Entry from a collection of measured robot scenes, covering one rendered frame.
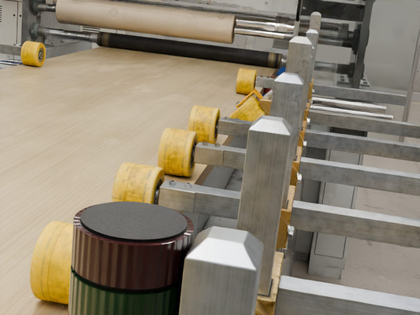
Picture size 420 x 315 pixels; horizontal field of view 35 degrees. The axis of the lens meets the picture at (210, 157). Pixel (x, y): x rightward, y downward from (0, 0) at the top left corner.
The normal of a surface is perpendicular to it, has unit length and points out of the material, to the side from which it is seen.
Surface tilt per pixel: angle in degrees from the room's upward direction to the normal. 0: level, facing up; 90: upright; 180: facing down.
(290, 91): 90
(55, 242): 39
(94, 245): 90
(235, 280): 90
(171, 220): 0
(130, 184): 59
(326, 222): 90
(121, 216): 0
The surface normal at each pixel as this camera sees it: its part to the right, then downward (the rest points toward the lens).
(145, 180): -0.04, -0.56
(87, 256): -0.62, 0.14
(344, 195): -0.17, 0.23
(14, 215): 0.11, -0.96
